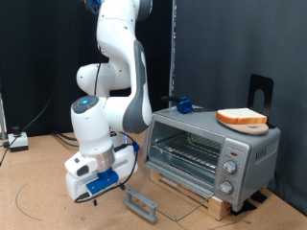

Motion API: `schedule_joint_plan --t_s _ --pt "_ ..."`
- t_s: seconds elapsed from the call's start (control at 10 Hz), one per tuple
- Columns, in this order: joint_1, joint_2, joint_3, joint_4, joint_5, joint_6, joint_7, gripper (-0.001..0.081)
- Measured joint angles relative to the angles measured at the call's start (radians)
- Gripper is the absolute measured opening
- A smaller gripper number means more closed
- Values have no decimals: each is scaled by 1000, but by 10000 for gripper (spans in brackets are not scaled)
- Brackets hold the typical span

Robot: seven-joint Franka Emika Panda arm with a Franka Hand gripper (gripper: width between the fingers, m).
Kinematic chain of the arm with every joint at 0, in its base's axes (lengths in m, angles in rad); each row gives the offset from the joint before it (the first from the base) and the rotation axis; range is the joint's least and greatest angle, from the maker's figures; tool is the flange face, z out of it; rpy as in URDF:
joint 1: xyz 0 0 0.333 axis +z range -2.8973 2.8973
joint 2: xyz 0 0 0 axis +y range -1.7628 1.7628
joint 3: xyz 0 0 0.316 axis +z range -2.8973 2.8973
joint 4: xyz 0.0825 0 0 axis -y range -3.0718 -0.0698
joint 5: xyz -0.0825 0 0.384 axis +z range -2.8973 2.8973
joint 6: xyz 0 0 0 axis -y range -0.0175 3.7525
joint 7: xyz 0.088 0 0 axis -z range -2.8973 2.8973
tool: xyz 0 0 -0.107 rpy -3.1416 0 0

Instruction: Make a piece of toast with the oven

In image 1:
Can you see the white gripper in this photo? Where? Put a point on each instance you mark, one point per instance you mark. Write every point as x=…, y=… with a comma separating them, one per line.
x=126, y=159

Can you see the blue printed grip block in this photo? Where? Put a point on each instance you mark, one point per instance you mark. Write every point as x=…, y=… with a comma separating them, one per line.
x=184, y=106

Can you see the white bread slice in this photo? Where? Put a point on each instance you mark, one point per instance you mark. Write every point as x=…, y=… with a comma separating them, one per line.
x=240, y=115

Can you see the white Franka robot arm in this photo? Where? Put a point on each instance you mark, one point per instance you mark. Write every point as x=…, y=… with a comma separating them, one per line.
x=121, y=38

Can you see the wooden block under oven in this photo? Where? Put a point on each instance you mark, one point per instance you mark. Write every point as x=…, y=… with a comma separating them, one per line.
x=217, y=207

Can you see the silver oven knob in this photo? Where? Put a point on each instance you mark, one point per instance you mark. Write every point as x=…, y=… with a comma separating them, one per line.
x=229, y=167
x=225, y=188

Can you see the silver toaster oven body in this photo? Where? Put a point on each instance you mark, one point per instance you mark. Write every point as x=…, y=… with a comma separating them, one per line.
x=255, y=153

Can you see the black foam pad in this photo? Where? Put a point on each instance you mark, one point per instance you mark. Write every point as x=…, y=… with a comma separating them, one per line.
x=259, y=197
x=243, y=207

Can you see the vertical metal pole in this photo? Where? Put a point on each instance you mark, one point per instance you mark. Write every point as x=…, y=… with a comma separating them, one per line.
x=172, y=48

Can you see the round wooden board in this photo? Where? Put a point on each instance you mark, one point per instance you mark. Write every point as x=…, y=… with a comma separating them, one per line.
x=252, y=129

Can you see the black metal bookend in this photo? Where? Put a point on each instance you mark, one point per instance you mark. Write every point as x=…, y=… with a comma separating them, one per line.
x=267, y=83

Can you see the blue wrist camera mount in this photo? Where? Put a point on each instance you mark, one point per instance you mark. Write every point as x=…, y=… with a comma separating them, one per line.
x=102, y=182

